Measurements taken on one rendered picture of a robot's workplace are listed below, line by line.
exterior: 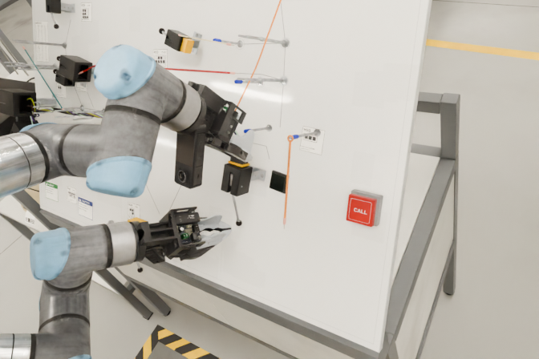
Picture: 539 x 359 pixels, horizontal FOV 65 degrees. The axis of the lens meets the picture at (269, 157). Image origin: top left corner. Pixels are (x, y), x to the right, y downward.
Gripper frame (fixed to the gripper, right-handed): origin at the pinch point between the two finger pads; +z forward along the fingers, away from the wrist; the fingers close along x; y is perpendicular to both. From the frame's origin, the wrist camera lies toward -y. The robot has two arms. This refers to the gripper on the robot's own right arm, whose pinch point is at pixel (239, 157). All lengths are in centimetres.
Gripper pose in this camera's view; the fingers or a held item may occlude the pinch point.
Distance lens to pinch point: 85.1
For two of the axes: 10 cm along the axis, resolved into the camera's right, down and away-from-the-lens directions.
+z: 4.3, 2.8, 8.6
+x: -8.2, -2.8, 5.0
